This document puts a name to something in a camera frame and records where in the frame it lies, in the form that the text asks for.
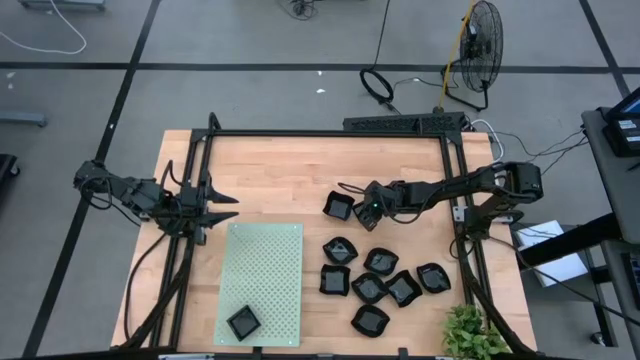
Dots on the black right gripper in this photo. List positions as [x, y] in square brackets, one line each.
[382, 197]

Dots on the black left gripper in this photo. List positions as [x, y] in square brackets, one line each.
[192, 205]

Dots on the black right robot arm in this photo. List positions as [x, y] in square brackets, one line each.
[450, 190]

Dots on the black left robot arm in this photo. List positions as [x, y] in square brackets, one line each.
[135, 192]

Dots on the black perforated control box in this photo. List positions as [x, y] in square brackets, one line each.
[400, 123]

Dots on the mint green perforated rack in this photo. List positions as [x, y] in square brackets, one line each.
[265, 270]

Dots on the green artificial plant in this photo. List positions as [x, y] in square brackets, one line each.
[470, 332]

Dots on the black floor fan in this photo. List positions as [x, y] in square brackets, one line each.
[481, 47]

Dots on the black diagonal desk beam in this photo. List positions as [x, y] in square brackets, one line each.
[570, 243]

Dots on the grey table foot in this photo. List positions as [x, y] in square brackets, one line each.
[22, 119]

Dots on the black chair base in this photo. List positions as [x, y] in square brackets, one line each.
[6, 167]

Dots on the grey desk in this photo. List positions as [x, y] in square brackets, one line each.
[612, 190]

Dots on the black box white labels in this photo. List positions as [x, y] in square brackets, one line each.
[620, 145]

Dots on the grey cart base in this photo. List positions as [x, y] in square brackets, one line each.
[60, 4]

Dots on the black laptop blue screen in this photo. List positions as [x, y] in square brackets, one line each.
[632, 106]

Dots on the black aluminium rig frame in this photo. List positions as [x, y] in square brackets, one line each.
[325, 133]

